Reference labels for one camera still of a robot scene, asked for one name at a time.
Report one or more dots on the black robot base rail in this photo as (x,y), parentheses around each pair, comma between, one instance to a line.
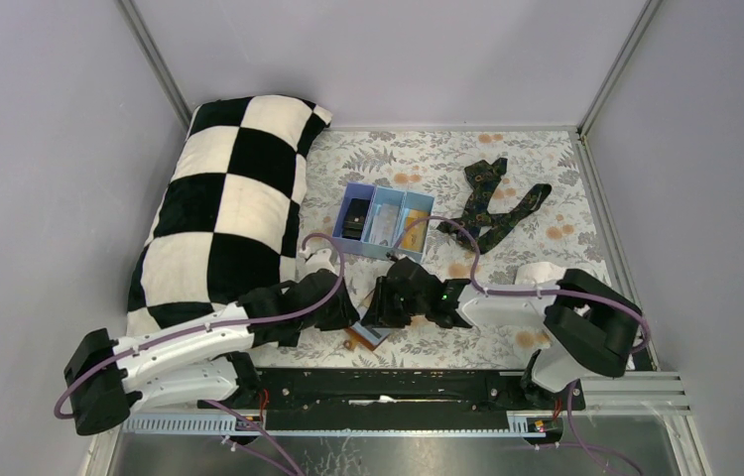
(298,399)

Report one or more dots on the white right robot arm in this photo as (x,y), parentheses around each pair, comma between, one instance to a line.
(592,328)

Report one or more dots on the brown leather card holder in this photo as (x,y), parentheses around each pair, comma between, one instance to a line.
(354,339)

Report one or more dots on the blue three-compartment organizer box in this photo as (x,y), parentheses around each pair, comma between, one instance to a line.
(381,194)

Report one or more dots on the black item in box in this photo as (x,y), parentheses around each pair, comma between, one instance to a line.
(354,219)

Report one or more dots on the pale grey credit card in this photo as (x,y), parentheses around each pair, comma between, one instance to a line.
(383,224)

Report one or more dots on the floral patterned table mat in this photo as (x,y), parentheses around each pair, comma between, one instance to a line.
(561,232)

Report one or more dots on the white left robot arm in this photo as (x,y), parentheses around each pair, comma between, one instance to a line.
(203,359)

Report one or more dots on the black and white checkered pillow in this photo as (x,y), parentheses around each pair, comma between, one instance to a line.
(229,221)

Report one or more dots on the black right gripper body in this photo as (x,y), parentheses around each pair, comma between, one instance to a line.
(393,309)

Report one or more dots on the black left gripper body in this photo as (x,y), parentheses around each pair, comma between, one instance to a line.
(335,317)

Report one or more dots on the white crumpled cloth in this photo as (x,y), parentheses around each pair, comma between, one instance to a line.
(538,273)

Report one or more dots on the light blue card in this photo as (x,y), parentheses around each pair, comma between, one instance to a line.
(374,336)

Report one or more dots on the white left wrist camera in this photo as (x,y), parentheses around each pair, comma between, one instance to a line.
(319,260)

